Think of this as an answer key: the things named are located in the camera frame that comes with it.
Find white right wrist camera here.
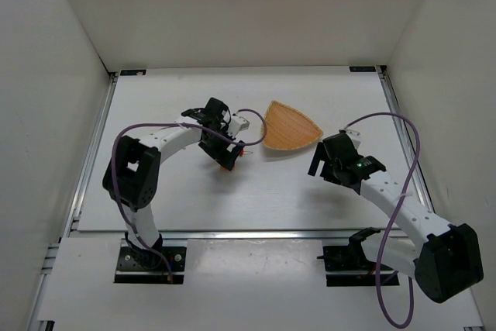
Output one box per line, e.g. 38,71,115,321
340,129,361,150

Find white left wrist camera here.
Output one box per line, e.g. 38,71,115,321
227,113,250,137

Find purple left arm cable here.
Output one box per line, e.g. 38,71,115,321
110,109,268,282

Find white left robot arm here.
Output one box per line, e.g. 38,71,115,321
102,98,250,271

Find woven fan-shaped fruit basket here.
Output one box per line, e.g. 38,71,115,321
262,101,323,151

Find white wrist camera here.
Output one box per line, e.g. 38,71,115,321
340,129,361,150
227,113,250,137

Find aluminium table edge rail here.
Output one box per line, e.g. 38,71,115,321
26,72,119,330

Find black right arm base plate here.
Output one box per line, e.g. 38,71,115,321
317,246,376,288

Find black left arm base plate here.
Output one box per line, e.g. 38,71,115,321
114,243,187,285

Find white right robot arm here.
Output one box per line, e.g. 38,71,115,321
308,130,484,303

